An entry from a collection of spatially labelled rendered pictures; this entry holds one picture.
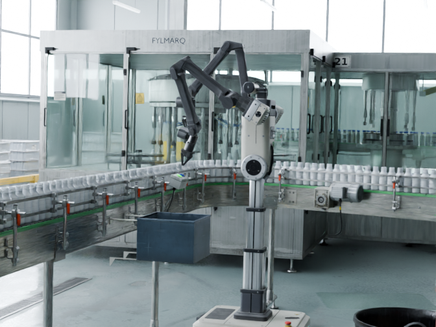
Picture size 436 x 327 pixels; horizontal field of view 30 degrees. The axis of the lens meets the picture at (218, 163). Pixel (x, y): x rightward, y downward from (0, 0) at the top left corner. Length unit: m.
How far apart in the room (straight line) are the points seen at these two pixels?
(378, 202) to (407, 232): 3.92
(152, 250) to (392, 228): 5.81
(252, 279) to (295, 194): 1.26
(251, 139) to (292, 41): 3.12
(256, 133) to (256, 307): 1.06
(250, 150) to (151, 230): 0.98
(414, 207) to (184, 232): 2.09
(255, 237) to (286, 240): 2.98
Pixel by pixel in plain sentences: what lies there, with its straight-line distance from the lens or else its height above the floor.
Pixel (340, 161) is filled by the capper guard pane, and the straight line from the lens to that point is 9.73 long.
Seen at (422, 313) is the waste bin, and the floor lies 0.62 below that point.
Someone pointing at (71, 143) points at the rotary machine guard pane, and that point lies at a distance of 8.58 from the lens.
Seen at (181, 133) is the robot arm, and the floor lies 1.37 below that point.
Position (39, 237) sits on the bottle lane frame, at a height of 0.93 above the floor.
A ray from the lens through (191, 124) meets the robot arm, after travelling 4.94.
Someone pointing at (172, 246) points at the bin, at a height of 0.82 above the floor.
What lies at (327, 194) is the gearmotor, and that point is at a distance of 5.85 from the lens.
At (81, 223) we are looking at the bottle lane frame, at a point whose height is 0.95.
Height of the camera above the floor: 1.46
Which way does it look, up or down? 3 degrees down
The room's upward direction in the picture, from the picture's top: 1 degrees clockwise
